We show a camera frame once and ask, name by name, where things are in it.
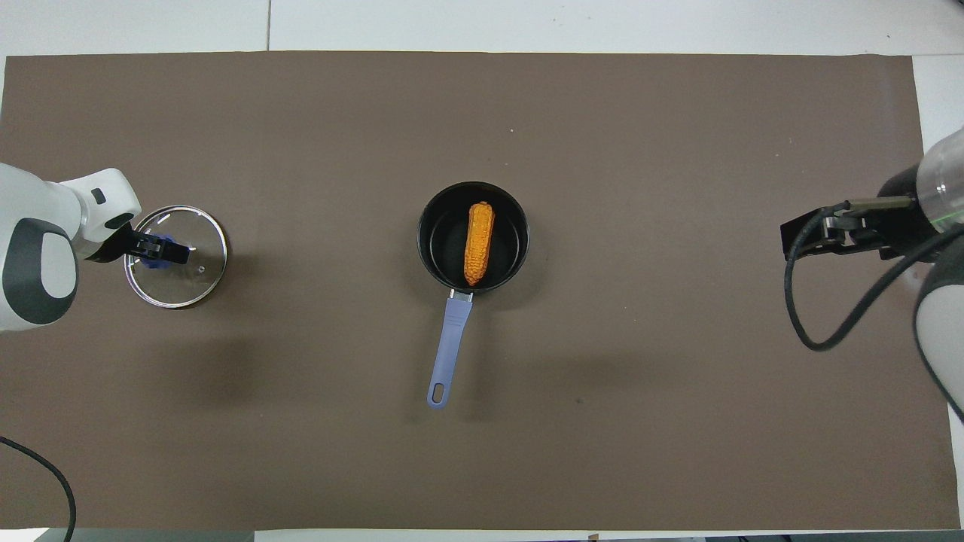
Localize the dark pot with blue handle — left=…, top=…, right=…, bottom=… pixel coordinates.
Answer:
left=417, top=181, right=530, bottom=410

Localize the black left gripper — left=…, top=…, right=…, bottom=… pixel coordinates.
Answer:
left=87, top=223, right=192, bottom=265

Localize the brown table mat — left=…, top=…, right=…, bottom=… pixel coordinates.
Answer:
left=0, top=51, right=961, bottom=532

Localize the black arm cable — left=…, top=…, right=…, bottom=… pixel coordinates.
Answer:
left=782, top=197, right=964, bottom=352
left=0, top=435, right=78, bottom=542

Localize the glass lid with blue knob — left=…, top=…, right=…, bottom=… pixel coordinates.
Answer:
left=124, top=205, right=230, bottom=310

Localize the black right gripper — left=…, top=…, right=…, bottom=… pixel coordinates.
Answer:
left=779, top=167, right=940, bottom=262

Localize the orange corn cob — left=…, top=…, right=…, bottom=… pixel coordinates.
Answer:
left=462, top=201, right=496, bottom=287

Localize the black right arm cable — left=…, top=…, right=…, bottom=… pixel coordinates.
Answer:
left=782, top=197, right=964, bottom=352

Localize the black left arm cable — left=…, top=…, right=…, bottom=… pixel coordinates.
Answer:
left=0, top=435, right=78, bottom=542

